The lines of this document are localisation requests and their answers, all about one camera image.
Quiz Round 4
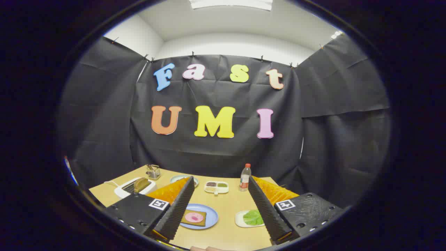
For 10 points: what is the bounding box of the blue round plate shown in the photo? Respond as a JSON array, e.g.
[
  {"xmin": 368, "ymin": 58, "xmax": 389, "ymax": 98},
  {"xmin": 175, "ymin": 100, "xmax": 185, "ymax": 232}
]
[{"xmin": 179, "ymin": 203, "xmax": 219, "ymax": 230}]

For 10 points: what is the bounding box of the white square plate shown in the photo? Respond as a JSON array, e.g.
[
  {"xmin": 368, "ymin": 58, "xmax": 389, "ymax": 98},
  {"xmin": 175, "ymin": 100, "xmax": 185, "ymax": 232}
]
[{"xmin": 235, "ymin": 210, "xmax": 266, "ymax": 228}]

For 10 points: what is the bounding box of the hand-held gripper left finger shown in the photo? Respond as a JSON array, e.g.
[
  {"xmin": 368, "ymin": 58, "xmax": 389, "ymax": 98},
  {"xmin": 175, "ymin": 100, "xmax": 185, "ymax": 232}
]
[{"xmin": 103, "ymin": 176, "xmax": 195, "ymax": 243}]

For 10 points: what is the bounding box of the black backdrop cloth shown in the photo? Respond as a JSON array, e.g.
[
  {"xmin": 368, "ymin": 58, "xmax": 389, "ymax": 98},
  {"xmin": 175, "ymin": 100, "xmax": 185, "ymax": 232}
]
[{"xmin": 57, "ymin": 33, "xmax": 391, "ymax": 210}]

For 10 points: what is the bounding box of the ceiling light panel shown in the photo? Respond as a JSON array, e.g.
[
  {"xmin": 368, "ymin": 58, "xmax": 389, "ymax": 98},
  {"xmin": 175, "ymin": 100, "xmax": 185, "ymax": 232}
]
[{"xmin": 189, "ymin": 0, "xmax": 273, "ymax": 11}]

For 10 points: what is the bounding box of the brown toast slice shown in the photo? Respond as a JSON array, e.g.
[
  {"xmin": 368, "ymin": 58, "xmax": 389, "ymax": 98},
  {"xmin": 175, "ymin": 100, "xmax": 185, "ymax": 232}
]
[{"xmin": 134, "ymin": 178, "xmax": 151, "ymax": 193}]

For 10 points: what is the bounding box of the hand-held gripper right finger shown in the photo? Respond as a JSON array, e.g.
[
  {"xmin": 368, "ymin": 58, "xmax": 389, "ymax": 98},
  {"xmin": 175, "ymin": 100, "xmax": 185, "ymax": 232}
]
[{"xmin": 247, "ymin": 175, "xmax": 345, "ymax": 245}]

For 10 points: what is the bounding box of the metal wire holder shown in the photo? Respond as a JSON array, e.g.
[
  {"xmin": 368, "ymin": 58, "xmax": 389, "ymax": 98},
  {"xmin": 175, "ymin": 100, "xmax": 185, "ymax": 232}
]
[{"xmin": 146, "ymin": 164, "xmax": 161, "ymax": 180}]

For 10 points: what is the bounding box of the pink ham slice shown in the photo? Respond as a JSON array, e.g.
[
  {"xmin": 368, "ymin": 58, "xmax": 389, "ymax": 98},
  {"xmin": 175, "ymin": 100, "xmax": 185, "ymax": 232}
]
[{"xmin": 185, "ymin": 212, "xmax": 205, "ymax": 224}]

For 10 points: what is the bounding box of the pale green round plate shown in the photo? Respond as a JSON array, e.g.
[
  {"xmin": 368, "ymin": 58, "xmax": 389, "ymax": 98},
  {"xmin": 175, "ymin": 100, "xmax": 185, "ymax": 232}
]
[{"xmin": 170, "ymin": 175, "xmax": 199, "ymax": 188}]

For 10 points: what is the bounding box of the brown bread slice with ham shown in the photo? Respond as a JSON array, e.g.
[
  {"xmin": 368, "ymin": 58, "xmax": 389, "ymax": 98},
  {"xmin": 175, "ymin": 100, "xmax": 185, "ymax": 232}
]
[{"xmin": 180, "ymin": 210, "xmax": 207, "ymax": 227}]

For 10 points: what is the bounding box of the white divided condiment dish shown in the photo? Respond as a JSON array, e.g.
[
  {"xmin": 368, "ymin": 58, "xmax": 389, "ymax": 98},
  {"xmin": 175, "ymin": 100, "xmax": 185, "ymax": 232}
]
[{"xmin": 204, "ymin": 181, "xmax": 229, "ymax": 195}]

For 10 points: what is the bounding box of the clear bottle with red cap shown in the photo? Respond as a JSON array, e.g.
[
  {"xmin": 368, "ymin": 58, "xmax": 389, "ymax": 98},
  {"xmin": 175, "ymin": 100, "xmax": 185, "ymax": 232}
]
[{"xmin": 239, "ymin": 163, "xmax": 252, "ymax": 192}]

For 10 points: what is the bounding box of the green lettuce leaf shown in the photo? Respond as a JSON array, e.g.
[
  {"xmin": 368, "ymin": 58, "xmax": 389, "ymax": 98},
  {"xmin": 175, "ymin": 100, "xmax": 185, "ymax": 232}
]
[{"xmin": 243, "ymin": 210, "xmax": 264, "ymax": 226}]

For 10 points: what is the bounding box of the white toaster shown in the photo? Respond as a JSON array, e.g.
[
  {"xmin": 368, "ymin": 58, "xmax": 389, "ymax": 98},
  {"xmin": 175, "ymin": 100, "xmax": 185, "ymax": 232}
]
[{"xmin": 114, "ymin": 177, "xmax": 157, "ymax": 199}]

